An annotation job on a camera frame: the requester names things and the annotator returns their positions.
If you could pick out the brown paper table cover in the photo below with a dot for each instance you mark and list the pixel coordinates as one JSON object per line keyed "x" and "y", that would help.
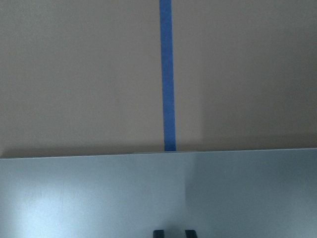
{"x": 83, "y": 77}

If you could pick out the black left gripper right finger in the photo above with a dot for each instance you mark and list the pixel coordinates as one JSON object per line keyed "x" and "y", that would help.
{"x": 190, "y": 234}

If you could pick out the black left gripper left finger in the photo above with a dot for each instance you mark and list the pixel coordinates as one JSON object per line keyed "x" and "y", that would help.
{"x": 158, "y": 234}

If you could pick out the silver closed laptop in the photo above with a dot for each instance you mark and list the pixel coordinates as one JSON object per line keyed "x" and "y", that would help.
{"x": 223, "y": 194}

